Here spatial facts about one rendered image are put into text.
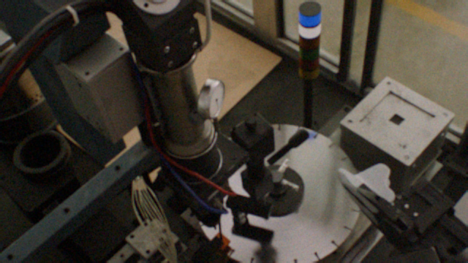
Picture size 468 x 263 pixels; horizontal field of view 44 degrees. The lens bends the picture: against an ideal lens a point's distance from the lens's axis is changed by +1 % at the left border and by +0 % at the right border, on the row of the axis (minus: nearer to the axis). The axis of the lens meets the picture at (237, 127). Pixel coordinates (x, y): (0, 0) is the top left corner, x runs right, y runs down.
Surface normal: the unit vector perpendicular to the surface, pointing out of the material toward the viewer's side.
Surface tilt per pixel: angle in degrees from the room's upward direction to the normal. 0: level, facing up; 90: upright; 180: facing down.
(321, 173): 0
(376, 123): 0
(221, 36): 0
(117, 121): 90
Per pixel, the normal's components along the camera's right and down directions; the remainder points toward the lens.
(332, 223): -0.09, -0.60
